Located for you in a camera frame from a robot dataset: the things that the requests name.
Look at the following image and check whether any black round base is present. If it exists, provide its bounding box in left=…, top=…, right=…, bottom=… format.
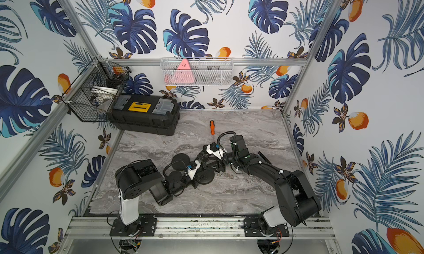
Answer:
left=198, top=168, right=215, bottom=185
left=171, top=153, right=191, bottom=171

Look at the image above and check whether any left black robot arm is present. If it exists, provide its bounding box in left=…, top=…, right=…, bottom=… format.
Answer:
left=115, top=160, right=202, bottom=226

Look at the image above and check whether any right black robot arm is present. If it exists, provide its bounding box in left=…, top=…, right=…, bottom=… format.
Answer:
left=203, top=134, right=321, bottom=228

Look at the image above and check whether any black clip piece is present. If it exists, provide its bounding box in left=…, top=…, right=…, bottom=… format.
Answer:
left=258, top=151, right=272, bottom=166

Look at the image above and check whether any black plastic toolbox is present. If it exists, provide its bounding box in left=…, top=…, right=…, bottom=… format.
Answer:
left=108, top=94, right=180, bottom=136

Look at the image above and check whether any pink triangle card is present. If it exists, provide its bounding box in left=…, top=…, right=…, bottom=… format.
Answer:
left=170, top=58, right=195, bottom=84

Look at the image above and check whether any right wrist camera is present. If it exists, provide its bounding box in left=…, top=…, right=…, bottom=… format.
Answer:
left=206, top=143, right=226, bottom=160

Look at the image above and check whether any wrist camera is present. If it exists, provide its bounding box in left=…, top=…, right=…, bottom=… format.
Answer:
left=206, top=143, right=226, bottom=160
left=187, top=160, right=202, bottom=180

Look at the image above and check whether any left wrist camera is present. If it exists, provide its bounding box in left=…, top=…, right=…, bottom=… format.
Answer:
left=187, top=160, right=202, bottom=180

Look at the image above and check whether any orange handled screwdriver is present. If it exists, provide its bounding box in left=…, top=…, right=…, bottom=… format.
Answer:
left=209, top=120, right=216, bottom=142

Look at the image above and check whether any clear mesh wall tray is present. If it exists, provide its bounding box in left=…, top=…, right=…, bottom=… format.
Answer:
left=160, top=57, right=234, bottom=86

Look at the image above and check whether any aluminium front rail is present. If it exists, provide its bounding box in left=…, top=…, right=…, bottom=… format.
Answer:
left=64, top=216, right=336, bottom=240

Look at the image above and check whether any black wire basket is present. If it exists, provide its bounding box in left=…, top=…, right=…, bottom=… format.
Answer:
left=61, top=57, right=131, bottom=122

